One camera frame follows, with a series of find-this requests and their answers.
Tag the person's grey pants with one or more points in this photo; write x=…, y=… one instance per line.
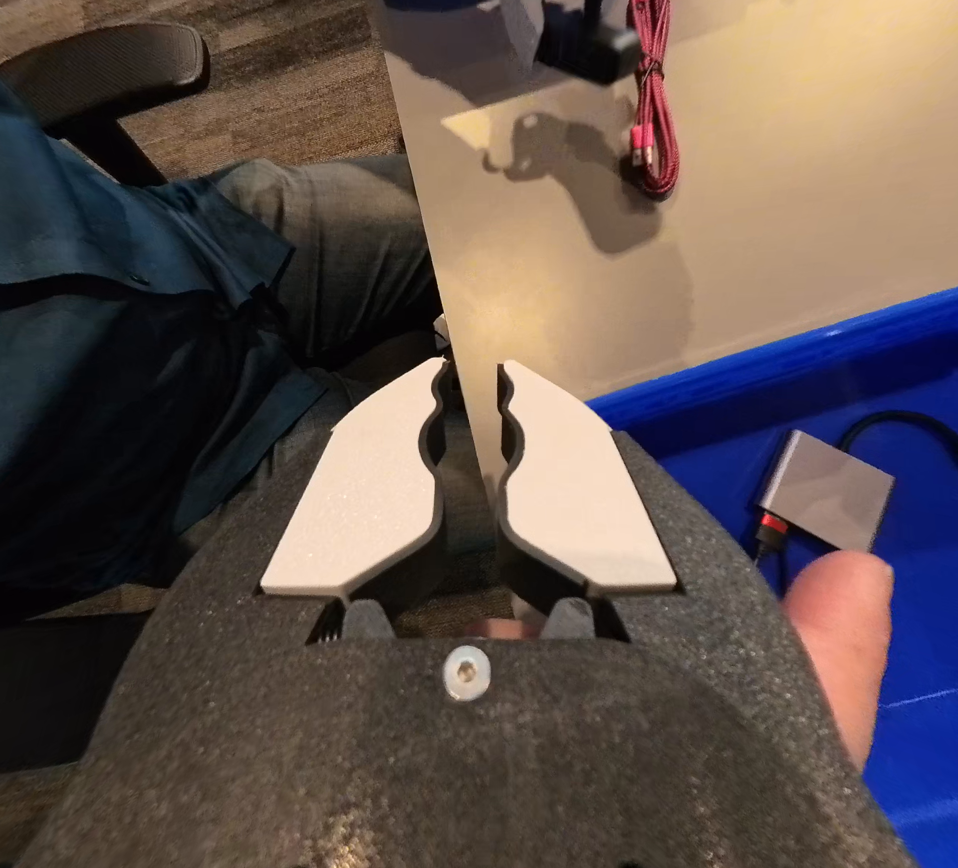
x=344, y=247

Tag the black power adapter block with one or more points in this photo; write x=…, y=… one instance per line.
x=591, y=52

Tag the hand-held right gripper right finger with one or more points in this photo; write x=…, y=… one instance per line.
x=584, y=509

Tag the blue plastic bin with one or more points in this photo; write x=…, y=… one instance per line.
x=920, y=658

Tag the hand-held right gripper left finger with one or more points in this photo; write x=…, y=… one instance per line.
x=352, y=509

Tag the grey usb hub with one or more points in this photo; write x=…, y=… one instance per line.
x=823, y=490

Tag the person's right hand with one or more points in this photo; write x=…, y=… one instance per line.
x=846, y=621

